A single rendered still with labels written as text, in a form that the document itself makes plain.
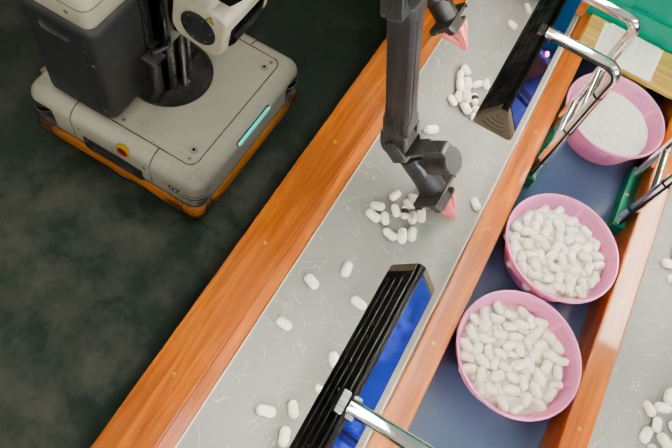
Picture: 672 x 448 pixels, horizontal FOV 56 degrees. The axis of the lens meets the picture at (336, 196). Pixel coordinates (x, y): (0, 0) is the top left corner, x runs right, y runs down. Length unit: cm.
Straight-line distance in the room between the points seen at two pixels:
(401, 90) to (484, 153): 45
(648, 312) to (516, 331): 32
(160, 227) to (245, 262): 91
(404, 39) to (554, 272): 69
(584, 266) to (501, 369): 34
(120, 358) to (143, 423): 84
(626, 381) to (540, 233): 36
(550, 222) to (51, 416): 146
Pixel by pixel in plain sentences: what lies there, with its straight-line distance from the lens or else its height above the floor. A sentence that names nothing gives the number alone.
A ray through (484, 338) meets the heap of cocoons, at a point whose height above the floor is 74.
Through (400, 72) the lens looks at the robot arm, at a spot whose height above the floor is 111.
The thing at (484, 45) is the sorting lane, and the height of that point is 74.
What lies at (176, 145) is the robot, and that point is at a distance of 200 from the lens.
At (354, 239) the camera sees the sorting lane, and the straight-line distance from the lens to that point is 138.
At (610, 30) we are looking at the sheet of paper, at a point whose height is 78.
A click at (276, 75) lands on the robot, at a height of 28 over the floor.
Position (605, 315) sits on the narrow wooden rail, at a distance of 149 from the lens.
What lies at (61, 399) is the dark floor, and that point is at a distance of 206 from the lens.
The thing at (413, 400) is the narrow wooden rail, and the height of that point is 77.
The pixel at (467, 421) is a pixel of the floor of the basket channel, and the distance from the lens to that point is 140.
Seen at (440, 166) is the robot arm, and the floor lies 94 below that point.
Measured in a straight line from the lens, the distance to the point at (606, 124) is 180.
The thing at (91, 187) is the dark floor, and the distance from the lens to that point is 228.
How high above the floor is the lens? 198
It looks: 61 degrees down
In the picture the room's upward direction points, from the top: 19 degrees clockwise
